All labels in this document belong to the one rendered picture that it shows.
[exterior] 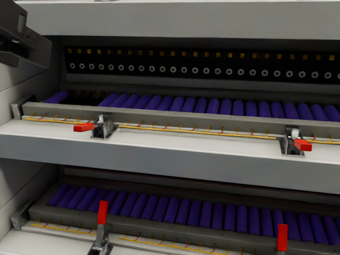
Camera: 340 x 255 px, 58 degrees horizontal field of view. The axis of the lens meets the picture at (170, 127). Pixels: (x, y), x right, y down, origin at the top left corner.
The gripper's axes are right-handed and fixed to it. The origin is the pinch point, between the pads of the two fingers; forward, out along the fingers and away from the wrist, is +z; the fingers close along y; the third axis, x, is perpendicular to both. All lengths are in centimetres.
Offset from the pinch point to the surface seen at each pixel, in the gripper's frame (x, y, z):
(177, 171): -11.9, 14.6, 17.4
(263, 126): -4.4, 25.8, 19.8
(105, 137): -8.1, 3.8, 16.2
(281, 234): -19.0, 29.2, 20.4
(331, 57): 8.5, 36.2, 28.5
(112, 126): -6.4, 3.8, 18.1
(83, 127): -7.1, 3.5, 9.9
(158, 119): -4.5, 10.4, 19.5
